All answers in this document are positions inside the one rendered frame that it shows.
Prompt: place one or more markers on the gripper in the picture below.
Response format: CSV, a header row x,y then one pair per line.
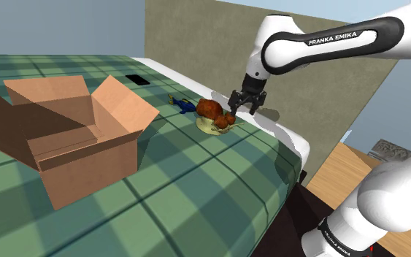
x,y
253,84

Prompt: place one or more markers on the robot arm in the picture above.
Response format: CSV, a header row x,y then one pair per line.
x,y
333,39

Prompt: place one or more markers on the brown snail toy figure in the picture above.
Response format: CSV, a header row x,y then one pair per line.
x,y
209,108

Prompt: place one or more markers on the blue toy figure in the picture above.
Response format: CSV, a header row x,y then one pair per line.
x,y
184,105

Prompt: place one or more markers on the bed with green plaid blanket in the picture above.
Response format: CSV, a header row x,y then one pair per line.
x,y
198,178

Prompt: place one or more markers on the black phone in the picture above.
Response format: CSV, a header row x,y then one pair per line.
x,y
137,79

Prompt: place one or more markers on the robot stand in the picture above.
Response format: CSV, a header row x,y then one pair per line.
x,y
310,217

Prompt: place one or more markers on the grey patterned block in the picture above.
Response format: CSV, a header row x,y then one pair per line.
x,y
392,151

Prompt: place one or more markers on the open brown cardboard box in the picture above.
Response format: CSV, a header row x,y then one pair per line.
x,y
84,167

